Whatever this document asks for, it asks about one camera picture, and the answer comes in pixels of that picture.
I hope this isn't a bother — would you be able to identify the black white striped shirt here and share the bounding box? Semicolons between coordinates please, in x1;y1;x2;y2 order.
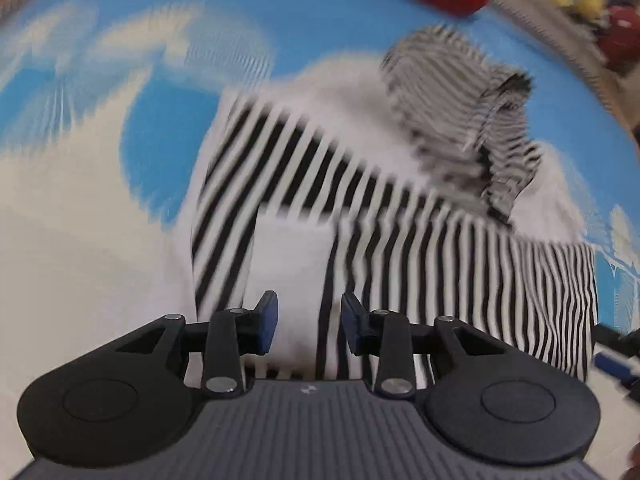
190;25;599;383

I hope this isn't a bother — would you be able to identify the blue patterned bed mat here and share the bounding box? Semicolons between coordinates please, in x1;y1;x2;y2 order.
0;0;640;461

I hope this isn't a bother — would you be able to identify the red round plush toy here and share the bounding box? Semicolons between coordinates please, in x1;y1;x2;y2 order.
597;4;640;80

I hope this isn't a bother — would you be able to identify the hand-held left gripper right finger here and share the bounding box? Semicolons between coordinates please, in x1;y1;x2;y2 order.
341;291;506;400

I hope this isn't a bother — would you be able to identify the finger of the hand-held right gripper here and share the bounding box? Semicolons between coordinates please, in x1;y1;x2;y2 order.
592;322;640;401

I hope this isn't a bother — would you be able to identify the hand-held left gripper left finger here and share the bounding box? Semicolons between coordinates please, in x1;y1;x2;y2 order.
107;290;279;398

